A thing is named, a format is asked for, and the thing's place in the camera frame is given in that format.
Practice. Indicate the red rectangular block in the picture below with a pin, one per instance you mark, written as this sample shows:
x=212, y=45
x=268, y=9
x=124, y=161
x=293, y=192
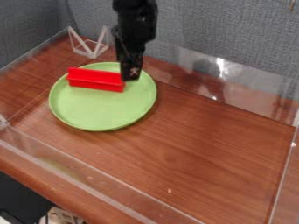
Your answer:
x=94, y=79

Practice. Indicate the green round plate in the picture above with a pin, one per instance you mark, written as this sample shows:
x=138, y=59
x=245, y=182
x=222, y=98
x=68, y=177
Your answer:
x=97, y=110

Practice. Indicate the clear acrylic corner bracket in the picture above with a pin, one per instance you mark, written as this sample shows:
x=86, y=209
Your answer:
x=86, y=47

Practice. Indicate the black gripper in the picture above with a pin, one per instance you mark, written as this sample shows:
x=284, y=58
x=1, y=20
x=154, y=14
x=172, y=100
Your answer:
x=134, y=30

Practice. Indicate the white power strip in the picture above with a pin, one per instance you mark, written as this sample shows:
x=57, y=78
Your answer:
x=60, y=216

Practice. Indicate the clear acrylic enclosure walls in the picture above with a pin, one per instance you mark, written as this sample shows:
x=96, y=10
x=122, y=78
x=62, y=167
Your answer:
x=210, y=158

